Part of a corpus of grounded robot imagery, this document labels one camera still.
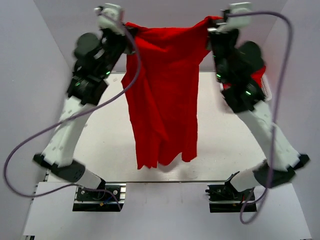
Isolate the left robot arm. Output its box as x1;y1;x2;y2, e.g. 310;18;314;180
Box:
33;28;128;190

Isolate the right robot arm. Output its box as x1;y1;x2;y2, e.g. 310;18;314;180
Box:
208;27;310;196

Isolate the red t-shirt pile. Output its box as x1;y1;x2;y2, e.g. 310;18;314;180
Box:
222;65;266;90

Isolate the white plastic basket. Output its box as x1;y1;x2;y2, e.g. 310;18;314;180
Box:
261;73;272;101

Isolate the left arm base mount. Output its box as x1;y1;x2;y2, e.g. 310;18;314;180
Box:
72;183;126;213

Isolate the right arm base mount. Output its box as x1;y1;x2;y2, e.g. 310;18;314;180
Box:
205;184;251;213

